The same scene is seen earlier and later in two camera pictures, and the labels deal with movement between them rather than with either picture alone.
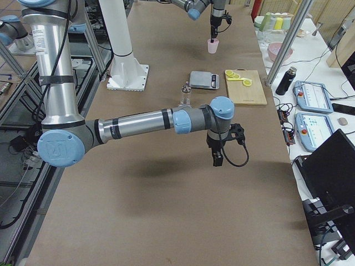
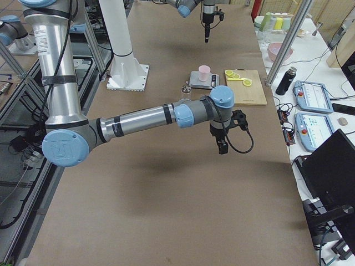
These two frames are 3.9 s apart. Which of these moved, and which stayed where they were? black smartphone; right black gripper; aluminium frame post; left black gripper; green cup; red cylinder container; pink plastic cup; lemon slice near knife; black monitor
Moved: left black gripper; pink plastic cup; right black gripper
Stayed: green cup; lemon slice near knife; aluminium frame post; black smartphone; red cylinder container; black monitor
